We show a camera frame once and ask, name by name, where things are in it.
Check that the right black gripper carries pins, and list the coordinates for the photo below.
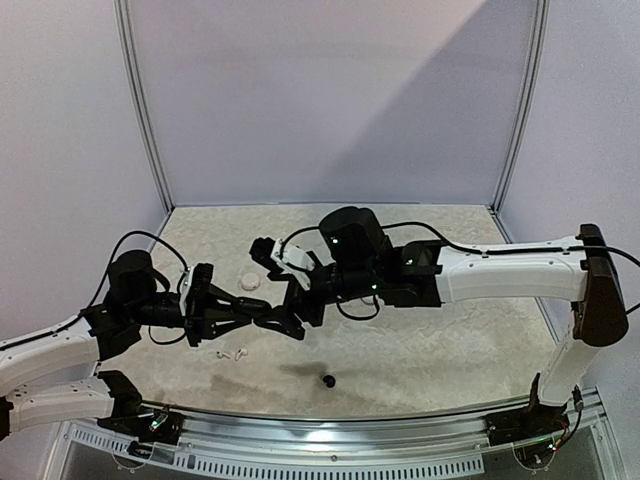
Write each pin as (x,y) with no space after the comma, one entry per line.
(304,293)

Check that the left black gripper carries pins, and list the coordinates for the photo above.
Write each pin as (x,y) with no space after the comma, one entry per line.
(207,322)

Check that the pink round charging case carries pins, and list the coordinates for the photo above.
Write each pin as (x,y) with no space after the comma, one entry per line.
(250,281)

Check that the black earbud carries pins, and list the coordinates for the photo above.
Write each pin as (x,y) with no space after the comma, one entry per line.
(329,381)

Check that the black oval charging case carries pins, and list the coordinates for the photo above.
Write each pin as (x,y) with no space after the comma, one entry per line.
(252,307)

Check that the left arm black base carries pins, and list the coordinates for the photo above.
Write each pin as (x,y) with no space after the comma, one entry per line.
(147,425)

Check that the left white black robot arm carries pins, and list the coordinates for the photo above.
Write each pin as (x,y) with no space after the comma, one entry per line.
(138,295)

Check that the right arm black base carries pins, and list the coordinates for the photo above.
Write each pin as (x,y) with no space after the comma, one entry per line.
(524,423)

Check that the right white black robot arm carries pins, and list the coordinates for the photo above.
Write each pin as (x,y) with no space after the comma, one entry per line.
(430,273)

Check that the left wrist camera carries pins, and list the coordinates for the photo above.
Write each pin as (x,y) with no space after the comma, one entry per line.
(196,283)

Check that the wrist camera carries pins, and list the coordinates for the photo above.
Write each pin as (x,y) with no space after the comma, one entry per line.
(281,260)
(196,283)

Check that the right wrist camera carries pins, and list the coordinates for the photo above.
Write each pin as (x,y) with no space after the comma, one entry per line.
(281,260)

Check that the aluminium front rail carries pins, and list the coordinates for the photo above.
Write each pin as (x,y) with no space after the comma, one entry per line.
(445,445)

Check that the left metal corner post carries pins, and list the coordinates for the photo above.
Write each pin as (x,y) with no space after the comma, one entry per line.
(124,20)

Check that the metal corner post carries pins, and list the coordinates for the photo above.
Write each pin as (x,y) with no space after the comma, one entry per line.
(124,20)
(525,99)

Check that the right metal corner post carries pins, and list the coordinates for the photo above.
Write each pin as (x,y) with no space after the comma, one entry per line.
(525,99)

